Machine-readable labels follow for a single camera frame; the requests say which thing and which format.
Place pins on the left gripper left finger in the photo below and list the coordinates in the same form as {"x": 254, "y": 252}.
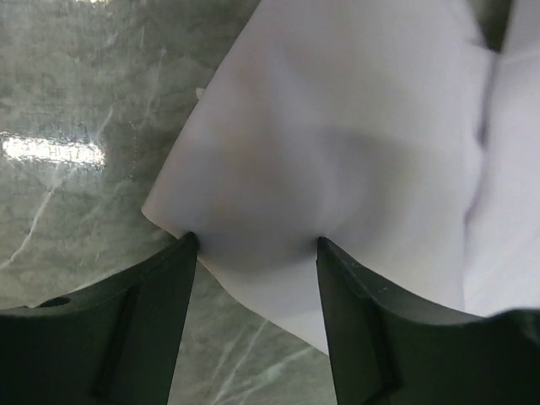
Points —
{"x": 114, "y": 342}

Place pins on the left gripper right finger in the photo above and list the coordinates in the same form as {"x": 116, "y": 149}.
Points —
{"x": 389, "y": 346}

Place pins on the white t shirt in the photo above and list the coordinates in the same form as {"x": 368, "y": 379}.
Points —
{"x": 388, "y": 127}

